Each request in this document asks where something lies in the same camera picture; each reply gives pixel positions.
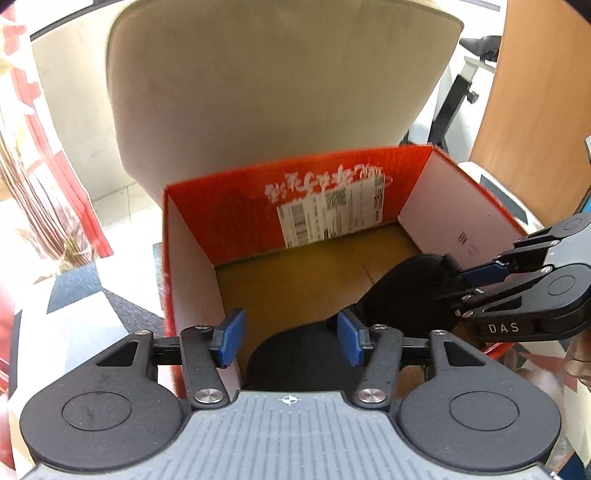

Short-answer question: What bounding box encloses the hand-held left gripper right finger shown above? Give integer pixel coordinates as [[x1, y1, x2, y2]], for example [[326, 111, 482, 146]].
[[337, 310, 493, 411]]

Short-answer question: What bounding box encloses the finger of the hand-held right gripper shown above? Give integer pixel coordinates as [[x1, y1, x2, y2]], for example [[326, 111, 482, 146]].
[[462, 226, 568, 288], [434, 267, 555, 321]]

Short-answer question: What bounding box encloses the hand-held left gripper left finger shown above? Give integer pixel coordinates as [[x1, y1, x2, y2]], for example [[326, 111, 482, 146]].
[[95, 308, 247, 410]]

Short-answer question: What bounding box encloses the black cloth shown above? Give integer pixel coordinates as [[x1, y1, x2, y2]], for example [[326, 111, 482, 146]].
[[245, 253, 467, 393]]

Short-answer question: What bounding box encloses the red cardboard box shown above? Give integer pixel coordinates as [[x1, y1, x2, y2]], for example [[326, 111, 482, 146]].
[[161, 144, 543, 403]]

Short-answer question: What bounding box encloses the white device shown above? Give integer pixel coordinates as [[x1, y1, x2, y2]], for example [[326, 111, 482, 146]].
[[479, 172, 542, 228]]

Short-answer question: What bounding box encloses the geometric patterned table cover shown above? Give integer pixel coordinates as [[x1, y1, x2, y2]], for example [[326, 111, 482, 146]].
[[9, 242, 573, 480]]

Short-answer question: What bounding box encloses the black exercise bike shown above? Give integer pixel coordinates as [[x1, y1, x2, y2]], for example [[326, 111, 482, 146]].
[[401, 34, 503, 149]]

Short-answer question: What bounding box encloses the wooden panel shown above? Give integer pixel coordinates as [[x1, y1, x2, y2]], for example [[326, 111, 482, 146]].
[[470, 0, 591, 234]]

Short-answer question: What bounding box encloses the beige chair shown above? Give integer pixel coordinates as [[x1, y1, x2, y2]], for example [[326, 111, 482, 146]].
[[106, 0, 465, 197]]

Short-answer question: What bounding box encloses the red patterned curtain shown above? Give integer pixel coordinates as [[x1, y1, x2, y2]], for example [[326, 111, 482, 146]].
[[0, 9, 115, 278]]

